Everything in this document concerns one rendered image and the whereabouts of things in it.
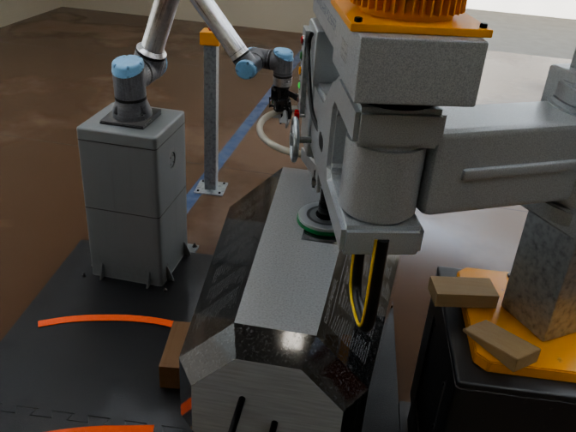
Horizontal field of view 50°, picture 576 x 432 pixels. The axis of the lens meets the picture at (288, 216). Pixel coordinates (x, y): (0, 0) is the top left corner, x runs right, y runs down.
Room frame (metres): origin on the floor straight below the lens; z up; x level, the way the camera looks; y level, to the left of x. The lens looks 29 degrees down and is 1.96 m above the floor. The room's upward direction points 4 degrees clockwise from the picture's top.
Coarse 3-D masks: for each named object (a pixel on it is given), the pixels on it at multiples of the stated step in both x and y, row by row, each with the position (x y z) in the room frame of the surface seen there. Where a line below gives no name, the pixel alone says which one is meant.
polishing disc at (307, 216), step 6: (312, 204) 2.08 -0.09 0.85; (318, 204) 2.08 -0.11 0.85; (300, 210) 2.03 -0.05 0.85; (306, 210) 2.03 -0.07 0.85; (312, 210) 2.03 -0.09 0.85; (300, 216) 1.98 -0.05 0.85; (306, 216) 1.98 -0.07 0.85; (312, 216) 1.99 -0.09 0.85; (306, 222) 1.94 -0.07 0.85; (312, 222) 1.94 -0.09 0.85; (318, 222) 1.95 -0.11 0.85; (324, 222) 1.95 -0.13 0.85; (330, 222) 1.95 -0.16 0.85; (312, 228) 1.91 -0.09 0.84; (318, 228) 1.90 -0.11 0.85; (324, 228) 1.91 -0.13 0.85; (330, 228) 1.91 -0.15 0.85
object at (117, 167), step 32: (96, 128) 2.69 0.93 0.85; (128, 128) 2.72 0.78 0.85; (160, 128) 2.75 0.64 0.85; (96, 160) 2.67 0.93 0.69; (128, 160) 2.64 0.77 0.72; (160, 160) 2.67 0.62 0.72; (96, 192) 2.67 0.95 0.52; (128, 192) 2.64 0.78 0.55; (160, 192) 2.65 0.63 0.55; (96, 224) 2.67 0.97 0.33; (128, 224) 2.64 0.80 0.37; (160, 224) 2.63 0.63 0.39; (96, 256) 2.68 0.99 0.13; (128, 256) 2.65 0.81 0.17; (160, 256) 2.62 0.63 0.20
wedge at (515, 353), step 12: (480, 324) 1.49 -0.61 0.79; (492, 324) 1.49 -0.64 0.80; (480, 336) 1.42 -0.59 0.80; (492, 336) 1.42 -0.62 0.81; (504, 336) 1.42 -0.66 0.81; (516, 336) 1.42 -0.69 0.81; (492, 348) 1.37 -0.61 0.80; (504, 348) 1.36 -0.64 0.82; (516, 348) 1.36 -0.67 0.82; (528, 348) 1.36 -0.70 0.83; (540, 348) 1.36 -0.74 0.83; (504, 360) 1.33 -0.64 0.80; (516, 360) 1.30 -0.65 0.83; (528, 360) 1.33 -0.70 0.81
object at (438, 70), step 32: (320, 0) 1.86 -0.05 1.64; (352, 32) 1.25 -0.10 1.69; (352, 64) 1.21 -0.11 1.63; (384, 64) 1.17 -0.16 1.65; (416, 64) 1.18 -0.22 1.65; (448, 64) 1.19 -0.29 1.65; (480, 64) 1.19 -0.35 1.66; (352, 96) 1.18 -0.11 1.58; (384, 96) 1.17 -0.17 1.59; (416, 96) 1.18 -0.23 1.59; (448, 96) 1.19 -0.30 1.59
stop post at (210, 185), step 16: (208, 32) 3.76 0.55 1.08; (208, 48) 3.77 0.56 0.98; (208, 64) 3.77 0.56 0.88; (208, 80) 3.77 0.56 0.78; (208, 96) 3.77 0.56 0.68; (208, 112) 3.77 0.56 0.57; (208, 128) 3.77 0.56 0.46; (208, 144) 3.77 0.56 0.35; (208, 160) 3.77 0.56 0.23; (208, 176) 3.77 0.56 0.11; (208, 192) 3.73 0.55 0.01; (224, 192) 3.75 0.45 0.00
